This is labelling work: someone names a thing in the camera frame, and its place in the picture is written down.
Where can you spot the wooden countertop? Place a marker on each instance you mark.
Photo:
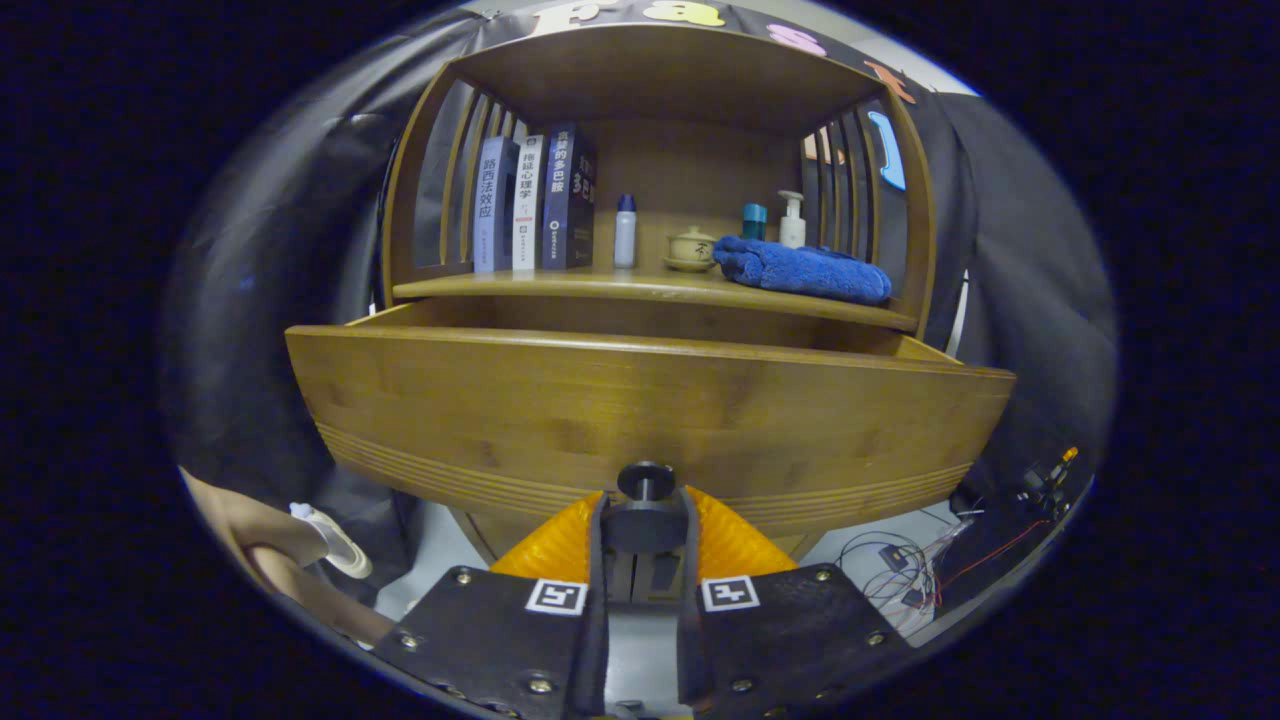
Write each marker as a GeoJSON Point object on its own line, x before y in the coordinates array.
{"type": "Point", "coordinates": [600, 283]}

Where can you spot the wooden drawer with black knob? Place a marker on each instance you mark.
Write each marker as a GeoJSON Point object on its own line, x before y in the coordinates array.
{"type": "Point", "coordinates": [600, 400]}

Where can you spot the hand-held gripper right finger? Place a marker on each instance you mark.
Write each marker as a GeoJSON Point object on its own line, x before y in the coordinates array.
{"type": "Point", "coordinates": [690, 620]}

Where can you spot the teal cylinder bottle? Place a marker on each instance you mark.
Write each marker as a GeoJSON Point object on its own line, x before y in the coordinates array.
{"type": "Point", "coordinates": [754, 222]}

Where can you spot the light blue book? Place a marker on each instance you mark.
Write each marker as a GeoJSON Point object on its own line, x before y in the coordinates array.
{"type": "Point", "coordinates": [494, 205]}

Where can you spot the orange and black tool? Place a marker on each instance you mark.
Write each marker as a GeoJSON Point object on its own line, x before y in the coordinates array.
{"type": "Point", "coordinates": [1050, 475]}

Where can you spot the blue towel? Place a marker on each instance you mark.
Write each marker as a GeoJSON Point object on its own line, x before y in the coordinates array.
{"type": "Point", "coordinates": [810, 272]}

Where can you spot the white book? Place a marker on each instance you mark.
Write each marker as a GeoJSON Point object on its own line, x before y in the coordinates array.
{"type": "Point", "coordinates": [528, 205]}

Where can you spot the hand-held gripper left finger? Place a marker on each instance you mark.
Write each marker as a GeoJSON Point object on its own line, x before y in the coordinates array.
{"type": "Point", "coordinates": [596, 620]}

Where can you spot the white bottle with blue cap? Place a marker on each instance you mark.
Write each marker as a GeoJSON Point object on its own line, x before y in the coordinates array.
{"type": "Point", "coordinates": [625, 235]}

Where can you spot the white slipper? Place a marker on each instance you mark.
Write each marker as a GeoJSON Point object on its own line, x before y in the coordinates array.
{"type": "Point", "coordinates": [335, 540]}

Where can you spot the black backdrop cloth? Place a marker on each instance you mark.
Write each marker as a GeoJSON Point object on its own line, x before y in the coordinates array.
{"type": "Point", "coordinates": [260, 250]}

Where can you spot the beige lidded teacup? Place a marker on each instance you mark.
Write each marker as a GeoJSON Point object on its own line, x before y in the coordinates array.
{"type": "Point", "coordinates": [690, 250]}

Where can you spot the dark blue book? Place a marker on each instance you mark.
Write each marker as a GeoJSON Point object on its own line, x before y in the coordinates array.
{"type": "Point", "coordinates": [568, 200]}

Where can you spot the wooden cabinet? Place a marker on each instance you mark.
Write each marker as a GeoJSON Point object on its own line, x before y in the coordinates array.
{"type": "Point", "coordinates": [700, 160]}

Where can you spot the white pump bottle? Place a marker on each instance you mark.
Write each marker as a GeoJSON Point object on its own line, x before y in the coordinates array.
{"type": "Point", "coordinates": [792, 230]}

